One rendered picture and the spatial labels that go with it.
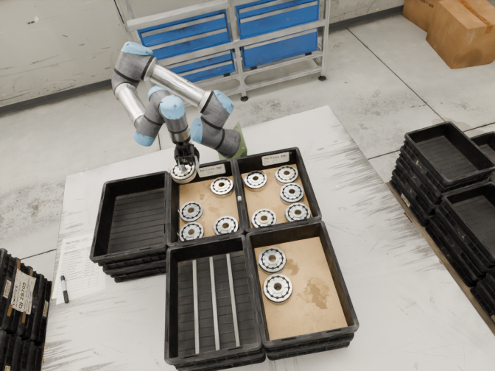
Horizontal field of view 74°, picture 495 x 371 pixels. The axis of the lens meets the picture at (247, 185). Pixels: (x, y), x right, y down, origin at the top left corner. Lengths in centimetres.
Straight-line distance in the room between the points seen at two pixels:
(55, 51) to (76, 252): 267
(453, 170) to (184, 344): 167
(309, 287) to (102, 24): 328
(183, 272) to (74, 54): 309
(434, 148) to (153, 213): 165
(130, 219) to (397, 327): 116
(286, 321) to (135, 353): 59
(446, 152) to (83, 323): 207
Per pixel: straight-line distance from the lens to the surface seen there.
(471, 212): 216
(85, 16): 386
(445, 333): 144
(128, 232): 152
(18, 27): 402
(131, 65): 155
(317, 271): 127
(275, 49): 323
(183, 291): 130
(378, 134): 300
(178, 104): 113
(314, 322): 121
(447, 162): 220
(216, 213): 144
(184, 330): 125
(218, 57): 311
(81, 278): 167
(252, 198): 145
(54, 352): 160
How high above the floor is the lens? 199
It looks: 51 degrees down
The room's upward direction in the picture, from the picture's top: 11 degrees counter-clockwise
